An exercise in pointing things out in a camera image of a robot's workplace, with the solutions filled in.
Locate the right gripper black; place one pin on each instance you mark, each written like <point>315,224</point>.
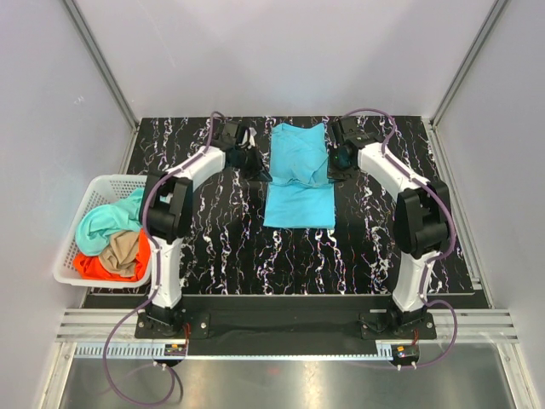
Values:
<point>337,166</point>

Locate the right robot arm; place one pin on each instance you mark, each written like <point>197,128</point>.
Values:
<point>423,227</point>

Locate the beige t shirt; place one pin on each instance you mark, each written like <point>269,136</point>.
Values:
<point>119,257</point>

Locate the bright blue t shirt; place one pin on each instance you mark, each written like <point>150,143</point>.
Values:
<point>300,195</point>

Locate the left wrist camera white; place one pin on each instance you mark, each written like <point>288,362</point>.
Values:
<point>249,138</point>

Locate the left aluminium frame post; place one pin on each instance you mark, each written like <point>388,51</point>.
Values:
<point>90,43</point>

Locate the aluminium frame post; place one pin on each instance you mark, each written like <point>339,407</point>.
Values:
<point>484,33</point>
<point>90,43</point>

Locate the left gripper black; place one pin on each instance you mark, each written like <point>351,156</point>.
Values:
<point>254,162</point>

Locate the right aluminium frame post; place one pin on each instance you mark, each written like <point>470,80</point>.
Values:
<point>484,33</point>

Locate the white plastic laundry basket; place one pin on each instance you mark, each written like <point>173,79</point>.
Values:
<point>102,190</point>

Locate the orange t shirt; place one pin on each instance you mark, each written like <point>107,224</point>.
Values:
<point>89,267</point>

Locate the left small connector board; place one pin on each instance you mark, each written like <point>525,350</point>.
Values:
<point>175,349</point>

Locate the small connector board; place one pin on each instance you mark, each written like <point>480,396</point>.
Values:
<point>175,349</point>
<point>407,352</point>

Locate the teal green t shirt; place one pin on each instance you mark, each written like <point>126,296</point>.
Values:
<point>93,232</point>

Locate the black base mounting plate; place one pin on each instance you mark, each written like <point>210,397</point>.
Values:
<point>281,313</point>

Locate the aluminium front rail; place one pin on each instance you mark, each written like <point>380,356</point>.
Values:
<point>94,335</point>

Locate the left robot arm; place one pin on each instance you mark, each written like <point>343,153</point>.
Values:
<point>167,207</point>

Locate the right small connector board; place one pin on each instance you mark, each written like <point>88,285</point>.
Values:
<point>407,352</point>

